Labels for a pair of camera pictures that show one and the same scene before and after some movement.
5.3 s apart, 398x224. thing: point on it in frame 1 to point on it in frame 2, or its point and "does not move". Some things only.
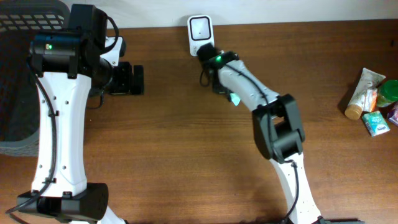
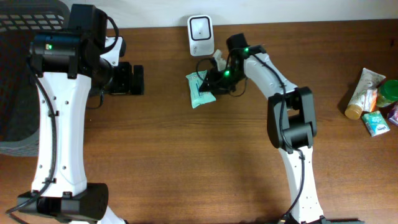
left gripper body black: x=121 y=79 does not move
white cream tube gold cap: x=368 y=79 does not move
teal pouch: x=235 y=98 to x=198 y=98
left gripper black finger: x=138 y=80 does not move
